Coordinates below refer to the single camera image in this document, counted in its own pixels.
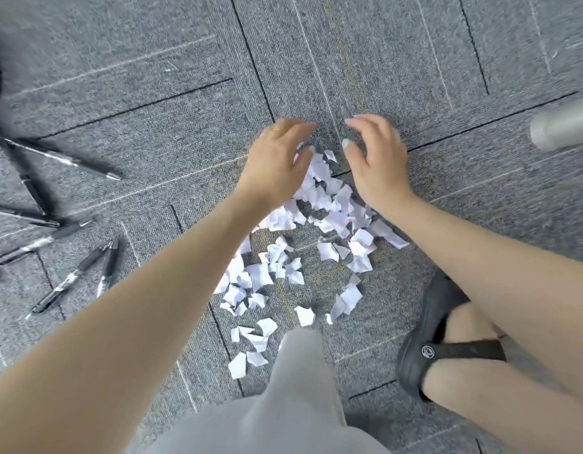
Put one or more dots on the person's right hand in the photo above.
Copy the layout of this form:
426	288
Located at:
381	170

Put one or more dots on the black rubber clog shoe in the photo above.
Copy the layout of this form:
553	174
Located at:
414	345

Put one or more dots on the person's bare leg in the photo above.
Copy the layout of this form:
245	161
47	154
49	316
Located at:
485	413

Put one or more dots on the person's left thumb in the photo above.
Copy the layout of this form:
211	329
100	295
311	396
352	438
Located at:
304	158

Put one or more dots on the person's right forearm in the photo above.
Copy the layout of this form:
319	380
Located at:
509	278

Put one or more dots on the person's right thumb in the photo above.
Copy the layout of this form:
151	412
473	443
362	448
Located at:
351	148

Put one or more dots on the silver metal tube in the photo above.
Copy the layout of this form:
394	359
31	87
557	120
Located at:
565	125

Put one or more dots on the scatter of black pens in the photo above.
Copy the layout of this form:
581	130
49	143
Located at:
59	157

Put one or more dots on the person's left hand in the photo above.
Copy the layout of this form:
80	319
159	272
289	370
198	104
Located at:
272	160

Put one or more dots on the pile of white paper scraps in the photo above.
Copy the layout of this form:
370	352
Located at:
319	196

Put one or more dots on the light grey trousers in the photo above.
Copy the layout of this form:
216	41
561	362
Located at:
291	411

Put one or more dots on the person's left forearm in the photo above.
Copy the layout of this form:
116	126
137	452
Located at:
130	316

